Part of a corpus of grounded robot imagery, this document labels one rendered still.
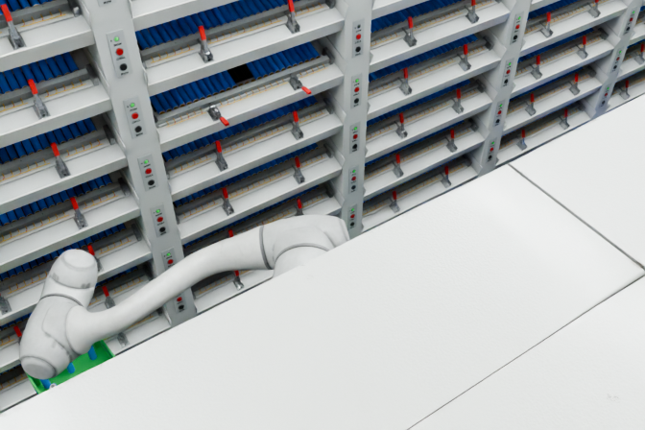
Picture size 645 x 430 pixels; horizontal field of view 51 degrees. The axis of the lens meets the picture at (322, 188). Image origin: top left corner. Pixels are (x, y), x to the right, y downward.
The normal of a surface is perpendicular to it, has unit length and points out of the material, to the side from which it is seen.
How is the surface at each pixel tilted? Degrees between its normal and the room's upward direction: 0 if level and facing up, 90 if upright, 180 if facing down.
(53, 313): 8
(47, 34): 19
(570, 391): 0
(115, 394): 0
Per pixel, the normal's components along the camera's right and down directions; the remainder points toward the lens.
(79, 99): 0.17, -0.51
